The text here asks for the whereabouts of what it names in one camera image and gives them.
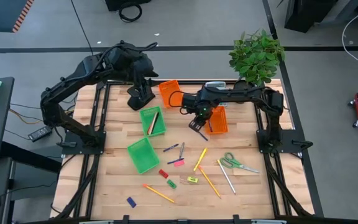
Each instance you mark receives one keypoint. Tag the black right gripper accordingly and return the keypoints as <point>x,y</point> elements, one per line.
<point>202,107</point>

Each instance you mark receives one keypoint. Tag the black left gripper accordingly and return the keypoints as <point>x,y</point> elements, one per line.
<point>143,70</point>

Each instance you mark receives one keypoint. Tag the purple crayon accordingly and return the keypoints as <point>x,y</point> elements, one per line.
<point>204,137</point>
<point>210,126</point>
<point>170,148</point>

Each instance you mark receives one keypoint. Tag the orange plastic basket bin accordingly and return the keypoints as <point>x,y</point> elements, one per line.
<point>219,124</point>
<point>166,93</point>

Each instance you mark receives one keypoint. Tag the grey crayon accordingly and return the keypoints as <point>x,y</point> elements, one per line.
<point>182,151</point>

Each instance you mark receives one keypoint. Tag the yellow pen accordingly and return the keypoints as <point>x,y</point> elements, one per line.
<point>200,159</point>

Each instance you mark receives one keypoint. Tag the pink eraser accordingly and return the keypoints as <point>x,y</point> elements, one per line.
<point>179,163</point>

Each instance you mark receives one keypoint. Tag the blue crayon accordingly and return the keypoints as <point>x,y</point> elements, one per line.
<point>174,161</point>

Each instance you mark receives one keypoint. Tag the yellow sharpener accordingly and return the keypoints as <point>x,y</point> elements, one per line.
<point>192,179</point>

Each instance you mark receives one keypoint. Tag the red eraser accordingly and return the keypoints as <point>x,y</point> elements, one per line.
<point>163,174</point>

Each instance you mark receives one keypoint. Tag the white pen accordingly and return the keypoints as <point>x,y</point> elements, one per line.
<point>226,176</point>

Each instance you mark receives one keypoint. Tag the green eraser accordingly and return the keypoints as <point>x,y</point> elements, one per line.
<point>171,183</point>

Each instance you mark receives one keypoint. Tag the yellow pencil orange end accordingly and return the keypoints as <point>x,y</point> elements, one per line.
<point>158,193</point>

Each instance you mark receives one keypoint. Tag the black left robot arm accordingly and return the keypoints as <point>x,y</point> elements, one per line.
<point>73,77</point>

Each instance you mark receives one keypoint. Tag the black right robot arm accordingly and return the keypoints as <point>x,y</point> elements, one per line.
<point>244,93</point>

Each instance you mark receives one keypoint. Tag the green plastic basket bin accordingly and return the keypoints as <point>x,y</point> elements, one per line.
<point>143,157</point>
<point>145,124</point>

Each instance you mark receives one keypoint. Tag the grey desk calculator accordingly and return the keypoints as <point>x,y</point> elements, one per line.
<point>214,84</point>

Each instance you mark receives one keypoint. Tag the black equipment case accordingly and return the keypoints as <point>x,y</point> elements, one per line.
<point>117,3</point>

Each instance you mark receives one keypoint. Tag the green potted plant black pot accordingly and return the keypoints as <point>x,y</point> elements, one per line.
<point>256,57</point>

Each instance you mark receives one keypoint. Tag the blue eraser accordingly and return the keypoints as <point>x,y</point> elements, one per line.
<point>131,202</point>

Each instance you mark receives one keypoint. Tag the black power adapter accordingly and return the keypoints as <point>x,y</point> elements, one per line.
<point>39,133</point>

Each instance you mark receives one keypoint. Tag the black floor cabinet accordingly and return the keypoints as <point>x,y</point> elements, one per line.
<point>306,14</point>

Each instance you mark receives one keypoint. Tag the orange black striped mat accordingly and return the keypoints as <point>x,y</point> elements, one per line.
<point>2,15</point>

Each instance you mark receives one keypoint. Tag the black frame clamp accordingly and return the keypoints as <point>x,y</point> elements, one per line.
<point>125,219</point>
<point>235,219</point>

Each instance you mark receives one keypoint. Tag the silver frame bracket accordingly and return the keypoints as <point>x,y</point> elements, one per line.
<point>96,222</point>
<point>269,222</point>

